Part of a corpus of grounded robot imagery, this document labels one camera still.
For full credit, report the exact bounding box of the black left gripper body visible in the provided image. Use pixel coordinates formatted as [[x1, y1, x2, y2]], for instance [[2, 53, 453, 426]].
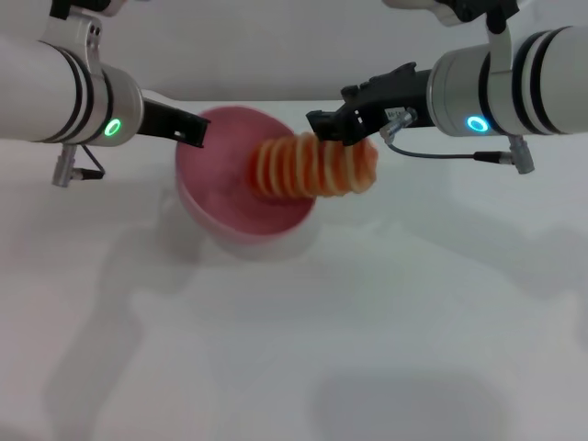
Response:
[[137, 89, 184, 139]]

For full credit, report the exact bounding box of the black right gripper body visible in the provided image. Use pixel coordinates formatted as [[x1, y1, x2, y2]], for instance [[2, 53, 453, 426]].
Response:
[[340, 62, 435, 135]]

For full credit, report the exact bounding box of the orange ridged bread loaf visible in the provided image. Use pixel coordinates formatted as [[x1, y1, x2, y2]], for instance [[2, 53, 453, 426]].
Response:
[[247, 130, 380, 200]]

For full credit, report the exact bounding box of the pink plastic bowl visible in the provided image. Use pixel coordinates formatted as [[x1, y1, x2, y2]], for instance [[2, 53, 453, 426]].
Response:
[[174, 106, 319, 247]]

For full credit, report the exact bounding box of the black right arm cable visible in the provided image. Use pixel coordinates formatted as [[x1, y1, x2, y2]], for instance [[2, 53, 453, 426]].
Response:
[[380, 108, 537, 175]]

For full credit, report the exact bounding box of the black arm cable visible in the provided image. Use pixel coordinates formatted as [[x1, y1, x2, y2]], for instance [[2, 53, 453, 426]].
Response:
[[380, 108, 537, 175], [51, 144, 107, 187]]

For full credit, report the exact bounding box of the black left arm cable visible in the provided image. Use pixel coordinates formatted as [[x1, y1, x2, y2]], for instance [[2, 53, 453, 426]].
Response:
[[51, 144, 107, 187]]

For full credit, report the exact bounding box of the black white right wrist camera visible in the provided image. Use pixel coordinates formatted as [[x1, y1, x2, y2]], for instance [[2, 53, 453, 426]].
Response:
[[383, 0, 521, 34]]

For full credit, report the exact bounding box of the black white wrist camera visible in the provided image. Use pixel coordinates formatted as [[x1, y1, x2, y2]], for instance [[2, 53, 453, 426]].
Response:
[[383, 0, 521, 34], [48, 0, 135, 20]]

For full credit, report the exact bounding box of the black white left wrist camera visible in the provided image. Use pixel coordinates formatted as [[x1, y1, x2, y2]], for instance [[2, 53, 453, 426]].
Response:
[[48, 0, 135, 20]]

